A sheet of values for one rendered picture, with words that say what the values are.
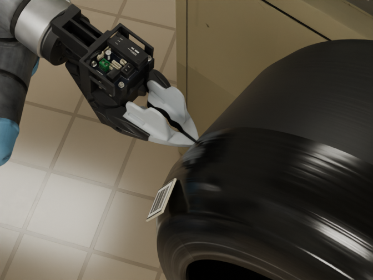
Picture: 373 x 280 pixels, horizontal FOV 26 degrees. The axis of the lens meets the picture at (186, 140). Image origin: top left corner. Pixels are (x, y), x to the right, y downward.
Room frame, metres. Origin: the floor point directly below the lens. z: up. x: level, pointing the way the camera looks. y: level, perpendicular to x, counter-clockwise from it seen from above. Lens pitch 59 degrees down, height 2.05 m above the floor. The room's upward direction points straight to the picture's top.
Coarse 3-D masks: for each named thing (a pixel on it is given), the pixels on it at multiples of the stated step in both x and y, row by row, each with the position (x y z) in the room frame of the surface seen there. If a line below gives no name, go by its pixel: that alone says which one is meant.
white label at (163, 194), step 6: (174, 180) 0.40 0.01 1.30; (168, 186) 0.40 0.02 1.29; (162, 192) 0.40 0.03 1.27; (168, 192) 0.39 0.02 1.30; (156, 198) 0.40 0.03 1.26; (162, 198) 0.39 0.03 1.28; (168, 198) 0.38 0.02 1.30; (156, 204) 0.39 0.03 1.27; (162, 204) 0.38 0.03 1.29; (150, 210) 0.39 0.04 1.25; (156, 210) 0.38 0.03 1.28; (162, 210) 0.37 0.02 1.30; (150, 216) 0.38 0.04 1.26; (156, 216) 0.37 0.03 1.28
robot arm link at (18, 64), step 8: (0, 40) 0.64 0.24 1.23; (8, 40) 0.64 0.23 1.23; (16, 40) 0.64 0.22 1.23; (0, 48) 0.63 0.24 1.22; (8, 48) 0.64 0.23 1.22; (16, 48) 0.64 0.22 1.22; (24, 48) 0.64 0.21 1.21; (0, 56) 0.62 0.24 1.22; (8, 56) 0.62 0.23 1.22; (16, 56) 0.63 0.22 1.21; (24, 56) 0.63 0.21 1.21; (32, 56) 0.64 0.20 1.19; (0, 64) 0.61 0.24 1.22; (8, 64) 0.61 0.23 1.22; (16, 64) 0.62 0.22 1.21; (24, 64) 0.62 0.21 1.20; (32, 64) 0.64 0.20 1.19; (16, 72) 0.60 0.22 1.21; (24, 72) 0.61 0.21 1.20; (32, 72) 0.65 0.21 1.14; (24, 80) 0.60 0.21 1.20
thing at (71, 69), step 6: (66, 66) 0.59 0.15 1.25; (72, 66) 0.58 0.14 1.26; (78, 66) 0.58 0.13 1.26; (72, 72) 0.58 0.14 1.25; (78, 72) 0.57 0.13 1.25; (78, 78) 0.57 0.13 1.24; (78, 84) 0.58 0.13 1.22; (84, 96) 0.57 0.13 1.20; (96, 108) 0.56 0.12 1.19; (96, 114) 0.57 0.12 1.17; (102, 120) 0.56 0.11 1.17
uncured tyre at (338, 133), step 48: (336, 48) 0.51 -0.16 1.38; (240, 96) 0.51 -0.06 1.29; (288, 96) 0.45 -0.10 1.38; (336, 96) 0.43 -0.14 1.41; (240, 144) 0.40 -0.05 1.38; (288, 144) 0.38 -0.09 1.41; (336, 144) 0.37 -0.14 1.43; (192, 192) 0.37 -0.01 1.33; (240, 192) 0.34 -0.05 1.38; (288, 192) 0.33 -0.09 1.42; (336, 192) 0.32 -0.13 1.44; (192, 240) 0.34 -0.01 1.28; (240, 240) 0.31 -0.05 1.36; (288, 240) 0.29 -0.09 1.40; (336, 240) 0.28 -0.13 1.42
